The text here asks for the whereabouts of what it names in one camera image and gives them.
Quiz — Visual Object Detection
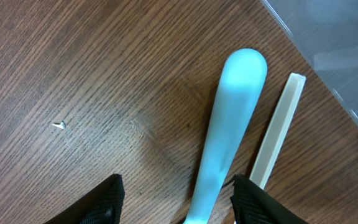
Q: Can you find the light blue plastic fork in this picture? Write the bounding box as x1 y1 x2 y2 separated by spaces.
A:
185 49 267 223

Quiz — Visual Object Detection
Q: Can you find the left clear plastic container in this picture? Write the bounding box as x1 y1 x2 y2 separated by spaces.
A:
261 0 358 126

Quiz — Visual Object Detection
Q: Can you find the white fork angled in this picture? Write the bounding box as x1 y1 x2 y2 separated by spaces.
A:
250 73 306 189

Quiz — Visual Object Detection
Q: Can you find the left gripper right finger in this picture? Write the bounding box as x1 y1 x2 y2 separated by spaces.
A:
230 175 307 224

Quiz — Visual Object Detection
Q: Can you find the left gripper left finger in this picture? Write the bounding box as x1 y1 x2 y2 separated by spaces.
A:
45 174 125 224

